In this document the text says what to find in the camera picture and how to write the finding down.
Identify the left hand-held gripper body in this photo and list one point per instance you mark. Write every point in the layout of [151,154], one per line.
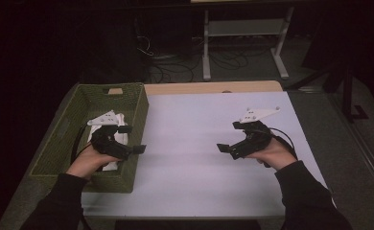
[106,142]

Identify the black floor stand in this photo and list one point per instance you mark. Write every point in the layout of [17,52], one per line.
[348,96]

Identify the white metal table frame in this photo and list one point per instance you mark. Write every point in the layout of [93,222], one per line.
[207,48]

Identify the person's left hand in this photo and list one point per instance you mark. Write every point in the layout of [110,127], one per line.
[87,161]

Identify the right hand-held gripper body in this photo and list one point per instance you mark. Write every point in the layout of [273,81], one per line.
[253,137]

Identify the white cloth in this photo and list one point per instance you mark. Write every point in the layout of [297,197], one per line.
[122,138]

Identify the person's right hand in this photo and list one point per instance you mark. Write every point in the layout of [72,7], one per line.
[273,155]

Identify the green woven basket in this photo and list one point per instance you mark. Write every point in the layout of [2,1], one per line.
[63,127]

